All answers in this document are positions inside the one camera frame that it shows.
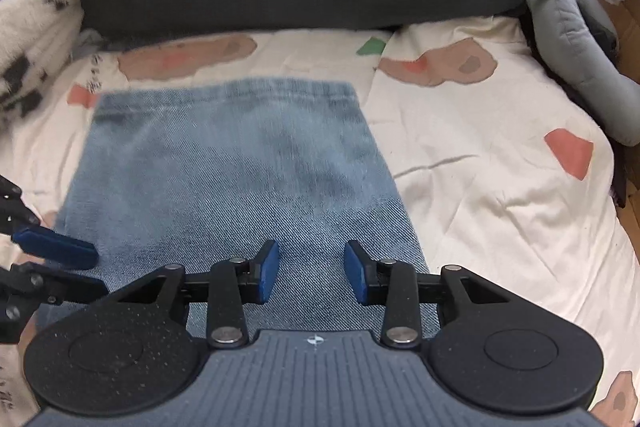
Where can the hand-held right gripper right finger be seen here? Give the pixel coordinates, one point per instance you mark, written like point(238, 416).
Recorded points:
point(354, 272)

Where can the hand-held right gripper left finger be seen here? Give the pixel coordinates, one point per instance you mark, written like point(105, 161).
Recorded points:
point(269, 269)

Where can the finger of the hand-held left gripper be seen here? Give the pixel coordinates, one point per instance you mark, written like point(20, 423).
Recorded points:
point(55, 249)
point(65, 287)

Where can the light blue jeans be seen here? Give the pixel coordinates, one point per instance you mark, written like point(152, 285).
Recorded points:
point(225, 167)

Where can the cream bear-print blanket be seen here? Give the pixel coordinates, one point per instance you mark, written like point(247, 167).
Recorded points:
point(475, 132)

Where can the white spotted plush blanket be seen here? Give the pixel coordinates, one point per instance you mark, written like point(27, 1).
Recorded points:
point(35, 32)

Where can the grey neck pillow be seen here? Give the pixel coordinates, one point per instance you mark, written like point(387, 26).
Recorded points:
point(575, 47)

